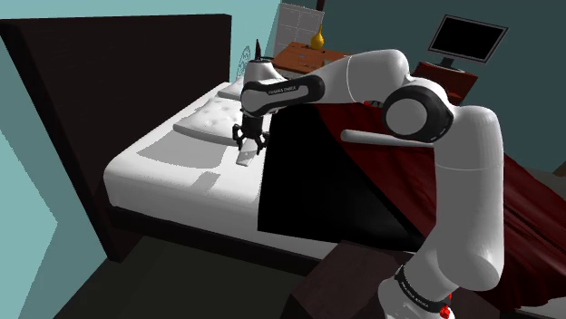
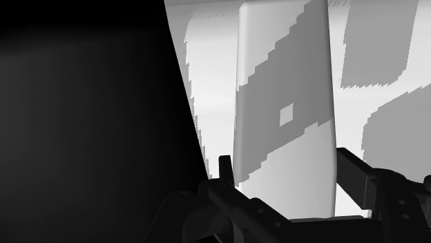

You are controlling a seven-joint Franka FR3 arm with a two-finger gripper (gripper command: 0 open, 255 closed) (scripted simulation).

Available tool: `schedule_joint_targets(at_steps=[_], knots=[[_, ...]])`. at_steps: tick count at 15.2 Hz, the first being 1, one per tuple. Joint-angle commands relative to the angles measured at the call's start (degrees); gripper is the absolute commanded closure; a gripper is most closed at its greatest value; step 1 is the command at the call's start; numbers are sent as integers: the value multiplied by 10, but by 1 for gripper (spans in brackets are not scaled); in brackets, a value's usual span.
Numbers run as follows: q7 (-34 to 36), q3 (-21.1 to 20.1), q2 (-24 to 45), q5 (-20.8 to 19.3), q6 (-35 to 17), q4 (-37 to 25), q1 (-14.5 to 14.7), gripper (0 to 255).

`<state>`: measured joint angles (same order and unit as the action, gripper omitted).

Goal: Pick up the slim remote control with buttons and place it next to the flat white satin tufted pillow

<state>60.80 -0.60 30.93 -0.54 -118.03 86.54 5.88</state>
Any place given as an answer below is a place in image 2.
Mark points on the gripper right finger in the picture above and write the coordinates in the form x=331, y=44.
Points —
x=397, y=202

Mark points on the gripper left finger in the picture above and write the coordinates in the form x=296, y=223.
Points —
x=235, y=205

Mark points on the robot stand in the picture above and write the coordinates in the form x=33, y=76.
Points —
x=84, y=107

